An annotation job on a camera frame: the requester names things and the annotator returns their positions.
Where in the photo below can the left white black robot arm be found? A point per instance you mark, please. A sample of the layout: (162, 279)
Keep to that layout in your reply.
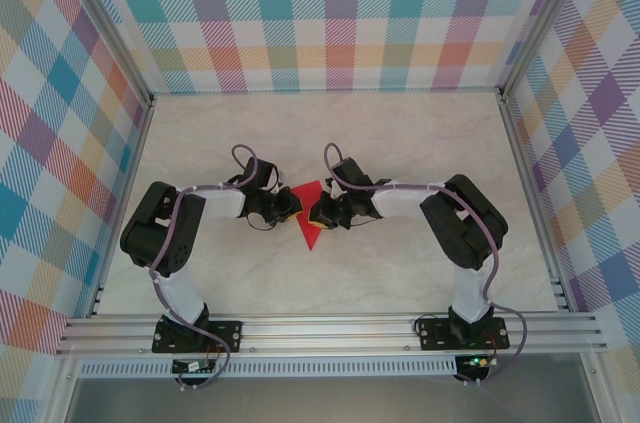
(182, 298)

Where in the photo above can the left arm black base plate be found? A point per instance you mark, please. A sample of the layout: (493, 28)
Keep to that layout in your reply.
(227, 335)

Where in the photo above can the grey metal sheet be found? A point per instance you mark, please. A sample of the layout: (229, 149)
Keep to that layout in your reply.
(325, 400)

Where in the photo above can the aluminium frame post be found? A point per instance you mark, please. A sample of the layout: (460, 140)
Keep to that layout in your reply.
(545, 18)
(107, 25)

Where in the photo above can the aluminium front leg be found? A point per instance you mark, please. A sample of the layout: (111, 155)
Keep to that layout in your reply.
(60, 393)
(600, 393)

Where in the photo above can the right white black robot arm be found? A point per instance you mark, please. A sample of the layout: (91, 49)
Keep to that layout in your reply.
(405, 200)

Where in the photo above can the aluminium side rail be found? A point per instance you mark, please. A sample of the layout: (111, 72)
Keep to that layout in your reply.
(125, 203)
(532, 203)

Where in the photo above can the aluminium front rail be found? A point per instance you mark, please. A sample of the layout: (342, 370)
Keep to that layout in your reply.
(325, 338)

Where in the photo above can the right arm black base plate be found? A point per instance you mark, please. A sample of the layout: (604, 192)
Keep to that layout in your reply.
(435, 333)

